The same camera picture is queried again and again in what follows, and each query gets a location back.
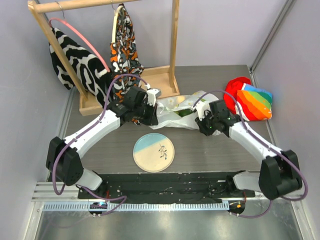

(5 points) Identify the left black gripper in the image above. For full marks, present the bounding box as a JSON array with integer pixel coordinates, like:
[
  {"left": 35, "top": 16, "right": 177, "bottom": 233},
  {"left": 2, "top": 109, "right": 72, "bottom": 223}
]
[{"left": 133, "top": 100, "right": 159, "bottom": 127}]

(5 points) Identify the white plastic bag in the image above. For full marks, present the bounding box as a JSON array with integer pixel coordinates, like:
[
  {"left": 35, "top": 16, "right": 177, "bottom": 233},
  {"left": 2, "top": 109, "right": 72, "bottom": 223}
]
[{"left": 150, "top": 90, "right": 219, "bottom": 130}]

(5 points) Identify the green fake fruit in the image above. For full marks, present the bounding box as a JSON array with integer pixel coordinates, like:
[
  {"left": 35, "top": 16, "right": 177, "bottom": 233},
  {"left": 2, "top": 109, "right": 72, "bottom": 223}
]
[{"left": 174, "top": 109, "right": 193, "bottom": 118}]

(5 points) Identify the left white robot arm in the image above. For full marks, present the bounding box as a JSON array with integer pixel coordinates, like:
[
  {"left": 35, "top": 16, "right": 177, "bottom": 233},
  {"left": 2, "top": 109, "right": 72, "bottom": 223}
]
[{"left": 45, "top": 86, "right": 161, "bottom": 200}]

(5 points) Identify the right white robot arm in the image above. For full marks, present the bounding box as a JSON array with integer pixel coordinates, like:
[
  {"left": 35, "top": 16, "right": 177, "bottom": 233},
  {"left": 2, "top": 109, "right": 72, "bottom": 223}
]
[{"left": 193, "top": 100, "right": 303, "bottom": 200}]

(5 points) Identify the blue cream ceramic plate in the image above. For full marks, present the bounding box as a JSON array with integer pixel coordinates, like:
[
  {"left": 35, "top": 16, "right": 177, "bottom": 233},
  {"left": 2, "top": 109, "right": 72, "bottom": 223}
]
[{"left": 132, "top": 133, "right": 175, "bottom": 173}]

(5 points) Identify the wooden clothes rack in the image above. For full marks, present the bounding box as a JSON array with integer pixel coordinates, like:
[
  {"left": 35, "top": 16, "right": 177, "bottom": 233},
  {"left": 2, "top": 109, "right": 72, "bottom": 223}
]
[{"left": 27, "top": 0, "right": 180, "bottom": 116}]

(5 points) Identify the red white cloth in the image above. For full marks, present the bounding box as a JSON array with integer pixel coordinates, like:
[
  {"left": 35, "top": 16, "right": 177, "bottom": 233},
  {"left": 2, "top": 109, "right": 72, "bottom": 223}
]
[{"left": 223, "top": 76, "right": 251, "bottom": 114}]

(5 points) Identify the rainbow striped cloth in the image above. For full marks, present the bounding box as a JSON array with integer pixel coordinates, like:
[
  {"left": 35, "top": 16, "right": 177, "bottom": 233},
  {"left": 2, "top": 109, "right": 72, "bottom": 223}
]
[{"left": 236, "top": 83, "right": 273, "bottom": 121}]

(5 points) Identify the orange grey camouflage cloth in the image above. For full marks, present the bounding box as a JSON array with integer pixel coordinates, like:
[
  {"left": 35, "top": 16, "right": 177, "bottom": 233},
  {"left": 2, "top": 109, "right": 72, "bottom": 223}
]
[{"left": 109, "top": 3, "right": 145, "bottom": 126}]

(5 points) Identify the black white zebra cloth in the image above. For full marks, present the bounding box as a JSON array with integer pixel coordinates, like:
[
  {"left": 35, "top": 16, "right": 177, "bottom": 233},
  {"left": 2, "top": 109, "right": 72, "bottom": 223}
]
[{"left": 51, "top": 27, "right": 119, "bottom": 107}]

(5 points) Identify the cream clothes hanger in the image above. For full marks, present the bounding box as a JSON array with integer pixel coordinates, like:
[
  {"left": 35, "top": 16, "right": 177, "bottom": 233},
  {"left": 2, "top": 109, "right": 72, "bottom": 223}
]
[{"left": 111, "top": 4, "right": 124, "bottom": 44}]

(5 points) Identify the pink clothes hanger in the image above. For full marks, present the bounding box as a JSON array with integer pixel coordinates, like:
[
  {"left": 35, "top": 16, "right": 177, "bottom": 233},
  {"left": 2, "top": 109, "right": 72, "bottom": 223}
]
[{"left": 48, "top": 17, "right": 111, "bottom": 73}]

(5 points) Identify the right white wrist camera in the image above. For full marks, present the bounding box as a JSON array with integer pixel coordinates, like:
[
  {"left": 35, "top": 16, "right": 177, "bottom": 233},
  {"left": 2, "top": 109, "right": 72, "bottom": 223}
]
[{"left": 191, "top": 101, "right": 210, "bottom": 121}]

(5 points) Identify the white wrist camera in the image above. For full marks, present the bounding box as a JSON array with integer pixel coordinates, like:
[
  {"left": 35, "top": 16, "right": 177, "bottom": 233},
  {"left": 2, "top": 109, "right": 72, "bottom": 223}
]
[
  {"left": 191, "top": 101, "right": 210, "bottom": 121},
  {"left": 145, "top": 83, "right": 162, "bottom": 106}
]

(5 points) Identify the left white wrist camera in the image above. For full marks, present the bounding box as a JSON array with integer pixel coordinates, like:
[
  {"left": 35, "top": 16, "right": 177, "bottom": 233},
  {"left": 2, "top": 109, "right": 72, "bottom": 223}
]
[{"left": 145, "top": 83, "right": 162, "bottom": 106}]

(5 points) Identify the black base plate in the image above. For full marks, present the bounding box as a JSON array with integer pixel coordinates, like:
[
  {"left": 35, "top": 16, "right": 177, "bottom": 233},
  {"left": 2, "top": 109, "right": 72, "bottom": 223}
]
[{"left": 78, "top": 172, "right": 255, "bottom": 205}]

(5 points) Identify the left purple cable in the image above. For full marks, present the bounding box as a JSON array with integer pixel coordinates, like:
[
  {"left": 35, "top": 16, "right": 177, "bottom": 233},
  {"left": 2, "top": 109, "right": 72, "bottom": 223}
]
[{"left": 51, "top": 73, "right": 151, "bottom": 217}]

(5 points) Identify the white slotted cable duct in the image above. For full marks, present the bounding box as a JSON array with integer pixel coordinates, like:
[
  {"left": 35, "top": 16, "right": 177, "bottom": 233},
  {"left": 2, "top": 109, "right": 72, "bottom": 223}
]
[{"left": 42, "top": 201, "right": 230, "bottom": 212}]

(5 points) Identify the aluminium rail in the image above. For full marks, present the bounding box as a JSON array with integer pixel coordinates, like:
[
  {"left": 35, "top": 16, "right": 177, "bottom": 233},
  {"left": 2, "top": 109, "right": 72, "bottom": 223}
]
[{"left": 31, "top": 182, "right": 79, "bottom": 202}]

